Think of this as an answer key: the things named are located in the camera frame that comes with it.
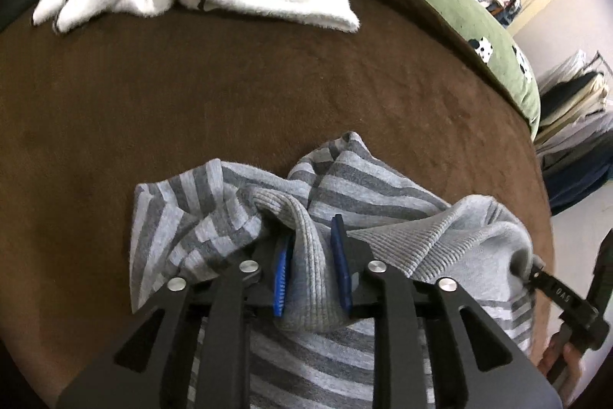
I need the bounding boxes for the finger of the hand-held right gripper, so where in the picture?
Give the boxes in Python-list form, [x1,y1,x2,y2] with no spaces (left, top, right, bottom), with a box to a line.
[528,263,599,320]

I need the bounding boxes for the grey striped hoodie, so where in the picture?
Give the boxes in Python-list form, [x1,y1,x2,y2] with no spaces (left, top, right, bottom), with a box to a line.
[129,131,540,409]

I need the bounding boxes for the hanging clothes on rack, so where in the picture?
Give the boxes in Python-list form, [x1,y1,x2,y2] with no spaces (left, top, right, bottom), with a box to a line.
[533,49,613,217]

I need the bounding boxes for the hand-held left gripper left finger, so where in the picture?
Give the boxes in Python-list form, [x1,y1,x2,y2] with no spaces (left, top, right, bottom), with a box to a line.
[55,233,295,409]

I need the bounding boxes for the person's right hand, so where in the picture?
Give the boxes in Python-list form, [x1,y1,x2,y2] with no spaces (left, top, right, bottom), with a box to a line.
[538,331,583,396]

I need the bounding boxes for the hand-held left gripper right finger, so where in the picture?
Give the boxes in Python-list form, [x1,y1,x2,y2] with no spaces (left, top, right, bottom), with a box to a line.
[330,214,564,409]

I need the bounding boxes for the brown blanket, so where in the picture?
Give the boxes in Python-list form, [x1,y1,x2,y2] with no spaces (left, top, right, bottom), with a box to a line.
[0,0,557,409]

